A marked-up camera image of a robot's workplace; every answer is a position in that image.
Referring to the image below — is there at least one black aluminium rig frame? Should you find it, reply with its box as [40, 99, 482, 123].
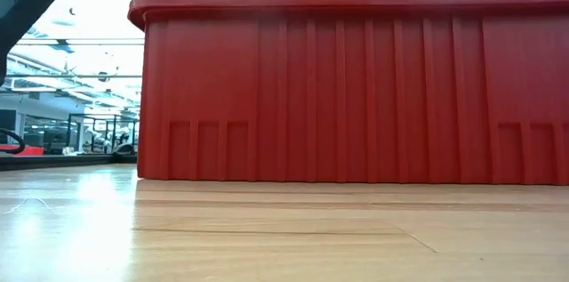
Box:
[0, 153, 140, 172]

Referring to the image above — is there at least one red plastic bin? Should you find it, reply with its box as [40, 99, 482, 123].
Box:
[127, 0, 569, 187]

